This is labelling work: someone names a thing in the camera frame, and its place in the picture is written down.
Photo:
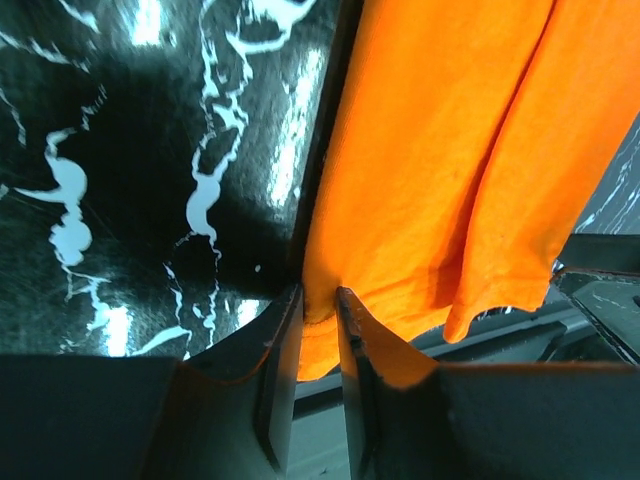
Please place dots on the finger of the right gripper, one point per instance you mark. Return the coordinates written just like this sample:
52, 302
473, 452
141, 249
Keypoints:
599, 275

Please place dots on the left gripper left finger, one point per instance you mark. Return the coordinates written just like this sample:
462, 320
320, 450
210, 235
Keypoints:
226, 413

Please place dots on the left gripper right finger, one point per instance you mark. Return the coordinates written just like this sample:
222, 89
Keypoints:
409, 416

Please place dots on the orange t shirt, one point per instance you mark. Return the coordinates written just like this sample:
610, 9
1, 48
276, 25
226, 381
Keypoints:
470, 136

